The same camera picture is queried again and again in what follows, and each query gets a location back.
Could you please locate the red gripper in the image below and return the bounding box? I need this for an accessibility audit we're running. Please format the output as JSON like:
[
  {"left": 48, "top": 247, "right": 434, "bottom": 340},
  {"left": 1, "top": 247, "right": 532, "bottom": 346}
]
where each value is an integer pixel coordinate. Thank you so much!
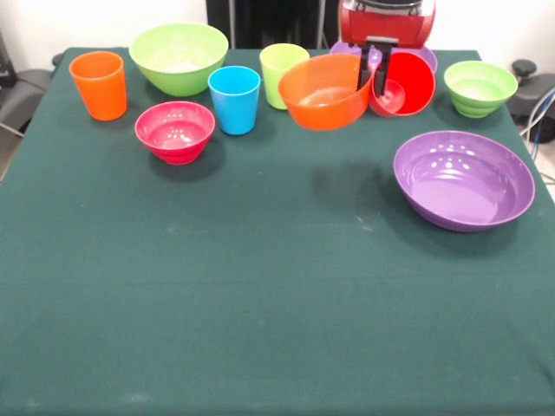
[{"left": 338, "top": 3, "right": 436, "bottom": 97}]

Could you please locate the red cup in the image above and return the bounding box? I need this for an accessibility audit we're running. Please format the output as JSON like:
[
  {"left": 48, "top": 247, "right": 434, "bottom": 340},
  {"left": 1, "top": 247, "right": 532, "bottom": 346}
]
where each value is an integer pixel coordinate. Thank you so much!
[{"left": 369, "top": 51, "right": 436, "bottom": 119}]

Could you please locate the orange bowl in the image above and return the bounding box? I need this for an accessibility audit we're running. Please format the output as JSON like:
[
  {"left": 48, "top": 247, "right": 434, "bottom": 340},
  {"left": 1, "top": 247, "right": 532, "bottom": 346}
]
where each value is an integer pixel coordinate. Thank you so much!
[{"left": 277, "top": 54, "right": 374, "bottom": 132}]

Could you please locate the purple bowl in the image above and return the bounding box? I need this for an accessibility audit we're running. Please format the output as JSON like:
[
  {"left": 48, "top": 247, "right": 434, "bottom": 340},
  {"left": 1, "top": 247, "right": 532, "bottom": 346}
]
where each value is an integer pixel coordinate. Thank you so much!
[
  {"left": 330, "top": 40, "right": 439, "bottom": 74},
  {"left": 393, "top": 130, "right": 537, "bottom": 233}
]

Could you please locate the yellow-green cup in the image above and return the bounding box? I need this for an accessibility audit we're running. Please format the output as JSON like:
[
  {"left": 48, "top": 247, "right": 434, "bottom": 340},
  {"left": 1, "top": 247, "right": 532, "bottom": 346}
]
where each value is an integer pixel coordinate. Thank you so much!
[{"left": 258, "top": 42, "right": 310, "bottom": 111}]

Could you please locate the small green bowl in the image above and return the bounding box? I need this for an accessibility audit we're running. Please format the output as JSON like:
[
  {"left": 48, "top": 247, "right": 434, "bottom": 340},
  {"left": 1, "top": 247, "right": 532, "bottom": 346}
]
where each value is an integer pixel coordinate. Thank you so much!
[{"left": 443, "top": 60, "right": 519, "bottom": 119}]

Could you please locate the blue cup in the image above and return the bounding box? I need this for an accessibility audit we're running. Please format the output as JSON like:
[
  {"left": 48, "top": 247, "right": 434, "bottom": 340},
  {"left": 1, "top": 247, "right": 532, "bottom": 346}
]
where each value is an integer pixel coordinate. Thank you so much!
[{"left": 207, "top": 65, "right": 262, "bottom": 136}]

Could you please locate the black chair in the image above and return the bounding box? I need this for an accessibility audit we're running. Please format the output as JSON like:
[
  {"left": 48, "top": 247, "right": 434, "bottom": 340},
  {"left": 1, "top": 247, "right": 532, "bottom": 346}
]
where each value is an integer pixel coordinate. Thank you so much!
[
  {"left": 0, "top": 29, "right": 64, "bottom": 136},
  {"left": 510, "top": 59, "right": 555, "bottom": 144}
]

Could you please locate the large green bowl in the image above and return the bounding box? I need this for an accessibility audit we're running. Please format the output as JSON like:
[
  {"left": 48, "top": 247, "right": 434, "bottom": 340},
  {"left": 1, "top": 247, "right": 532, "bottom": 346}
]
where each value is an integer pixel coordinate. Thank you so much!
[{"left": 128, "top": 22, "right": 230, "bottom": 98}]

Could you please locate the pink bowl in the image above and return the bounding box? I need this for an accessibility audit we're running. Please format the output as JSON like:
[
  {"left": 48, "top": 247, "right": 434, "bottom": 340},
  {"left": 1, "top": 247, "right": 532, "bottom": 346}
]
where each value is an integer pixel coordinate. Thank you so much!
[{"left": 134, "top": 101, "right": 217, "bottom": 166}]

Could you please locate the orange cup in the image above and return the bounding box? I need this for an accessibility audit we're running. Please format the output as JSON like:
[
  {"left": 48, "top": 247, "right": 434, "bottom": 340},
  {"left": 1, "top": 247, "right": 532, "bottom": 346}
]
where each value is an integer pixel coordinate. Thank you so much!
[{"left": 69, "top": 50, "right": 128, "bottom": 122}]

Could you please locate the dark green tablecloth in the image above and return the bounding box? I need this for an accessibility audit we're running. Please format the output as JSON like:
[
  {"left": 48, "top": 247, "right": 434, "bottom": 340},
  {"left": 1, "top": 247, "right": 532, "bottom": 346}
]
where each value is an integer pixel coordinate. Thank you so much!
[{"left": 0, "top": 46, "right": 555, "bottom": 416}]

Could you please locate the white cable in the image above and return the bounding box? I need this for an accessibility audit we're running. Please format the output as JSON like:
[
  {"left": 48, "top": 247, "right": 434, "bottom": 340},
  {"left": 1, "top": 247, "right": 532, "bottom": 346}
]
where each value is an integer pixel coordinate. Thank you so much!
[{"left": 519, "top": 97, "right": 555, "bottom": 138}]

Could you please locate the blue cable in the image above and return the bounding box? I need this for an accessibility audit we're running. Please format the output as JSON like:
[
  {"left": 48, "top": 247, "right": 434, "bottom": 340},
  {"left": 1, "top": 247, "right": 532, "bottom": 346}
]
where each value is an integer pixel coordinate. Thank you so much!
[{"left": 529, "top": 86, "right": 555, "bottom": 146}]

